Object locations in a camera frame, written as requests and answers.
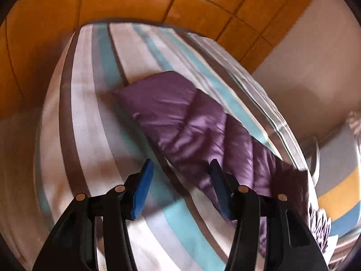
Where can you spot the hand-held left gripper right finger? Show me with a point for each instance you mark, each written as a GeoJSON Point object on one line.
{"type": "Point", "coordinates": [219, 187]}

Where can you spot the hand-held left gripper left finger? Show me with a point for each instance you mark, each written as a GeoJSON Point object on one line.
{"type": "Point", "coordinates": [142, 187]}

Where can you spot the purple down jacket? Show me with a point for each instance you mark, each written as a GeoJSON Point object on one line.
{"type": "Point", "coordinates": [183, 118]}

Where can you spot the striped quilt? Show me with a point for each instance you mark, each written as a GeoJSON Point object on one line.
{"type": "Point", "coordinates": [253, 90]}

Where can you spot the purple white patterned cloth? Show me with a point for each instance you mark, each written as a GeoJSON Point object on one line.
{"type": "Point", "coordinates": [320, 228]}

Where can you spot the grey yellow blue headboard cushion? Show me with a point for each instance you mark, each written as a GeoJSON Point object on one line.
{"type": "Point", "coordinates": [338, 186]}

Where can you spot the wooden wardrobe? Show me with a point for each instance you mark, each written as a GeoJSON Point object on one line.
{"type": "Point", "coordinates": [127, 0]}

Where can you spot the white bed rail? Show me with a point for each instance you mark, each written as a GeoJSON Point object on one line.
{"type": "Point", "coordinates": [314, 161]}

